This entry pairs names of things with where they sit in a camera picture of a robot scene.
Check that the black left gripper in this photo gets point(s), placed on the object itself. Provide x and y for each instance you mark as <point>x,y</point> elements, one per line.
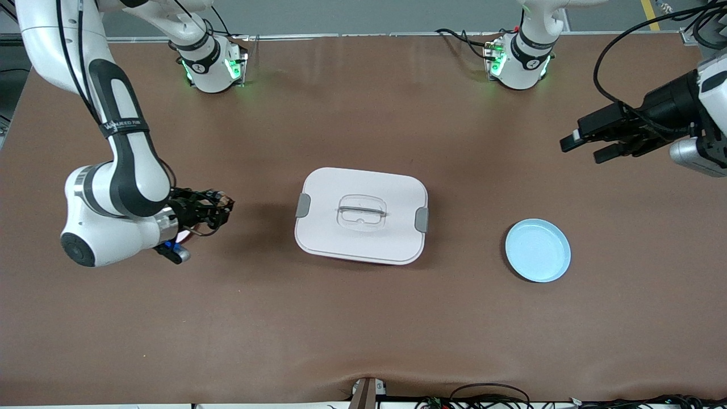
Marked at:
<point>665,108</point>

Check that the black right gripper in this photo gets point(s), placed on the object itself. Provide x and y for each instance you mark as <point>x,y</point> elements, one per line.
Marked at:
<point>188,209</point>

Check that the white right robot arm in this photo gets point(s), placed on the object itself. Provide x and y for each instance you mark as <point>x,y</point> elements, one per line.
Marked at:
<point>130,170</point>

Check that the grey box latch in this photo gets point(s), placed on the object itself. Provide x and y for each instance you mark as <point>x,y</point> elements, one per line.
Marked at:
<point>421,220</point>
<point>303,205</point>

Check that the white lidded storage box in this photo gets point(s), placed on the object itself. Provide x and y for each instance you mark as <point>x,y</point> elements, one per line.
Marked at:
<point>363,244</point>

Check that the pink round plate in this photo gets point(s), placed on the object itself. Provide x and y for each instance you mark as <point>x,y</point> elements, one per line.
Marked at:
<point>184,235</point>

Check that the light blue round plate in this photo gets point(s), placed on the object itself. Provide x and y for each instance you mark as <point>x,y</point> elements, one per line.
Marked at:
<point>538,251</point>

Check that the aluminium frame profile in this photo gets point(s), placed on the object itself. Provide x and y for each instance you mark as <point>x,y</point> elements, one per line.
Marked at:
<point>690,37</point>
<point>11,38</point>

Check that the small metal table bracket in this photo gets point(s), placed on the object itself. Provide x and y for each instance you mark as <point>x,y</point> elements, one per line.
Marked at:
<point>366,393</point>

